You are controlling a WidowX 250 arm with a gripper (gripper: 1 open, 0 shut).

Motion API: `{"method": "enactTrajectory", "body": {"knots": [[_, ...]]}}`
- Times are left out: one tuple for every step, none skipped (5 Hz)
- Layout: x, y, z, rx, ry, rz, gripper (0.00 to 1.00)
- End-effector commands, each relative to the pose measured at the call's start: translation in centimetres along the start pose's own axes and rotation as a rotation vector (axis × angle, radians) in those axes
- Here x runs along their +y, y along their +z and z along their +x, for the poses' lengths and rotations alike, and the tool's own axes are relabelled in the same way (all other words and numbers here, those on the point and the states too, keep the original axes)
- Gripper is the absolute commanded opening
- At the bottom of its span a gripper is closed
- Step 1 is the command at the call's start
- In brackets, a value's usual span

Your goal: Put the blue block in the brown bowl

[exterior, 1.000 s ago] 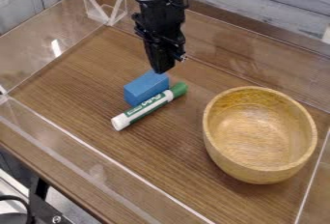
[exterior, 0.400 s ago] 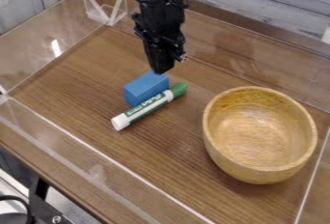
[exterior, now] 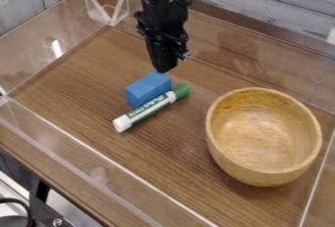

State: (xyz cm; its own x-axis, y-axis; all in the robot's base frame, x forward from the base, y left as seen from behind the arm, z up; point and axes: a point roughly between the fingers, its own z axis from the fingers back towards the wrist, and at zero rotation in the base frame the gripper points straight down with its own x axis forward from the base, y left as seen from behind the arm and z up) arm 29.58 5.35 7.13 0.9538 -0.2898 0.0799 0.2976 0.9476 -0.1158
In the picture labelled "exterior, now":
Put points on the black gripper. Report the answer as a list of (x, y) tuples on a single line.
[(161, 25)]

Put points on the blue block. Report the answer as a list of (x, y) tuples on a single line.
[(147, 88)]

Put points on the green white marker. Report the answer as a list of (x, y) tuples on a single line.
[(137, 115)]

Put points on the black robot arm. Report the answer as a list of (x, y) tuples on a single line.
[(161, 25)]

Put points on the brown wooden bowl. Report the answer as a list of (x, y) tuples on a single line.
[(263, 136)]

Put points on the clear acrylic tray walls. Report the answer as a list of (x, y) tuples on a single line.
[(151, 177)]

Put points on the black table leg bracket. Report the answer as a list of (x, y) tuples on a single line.
[(45, 215)]

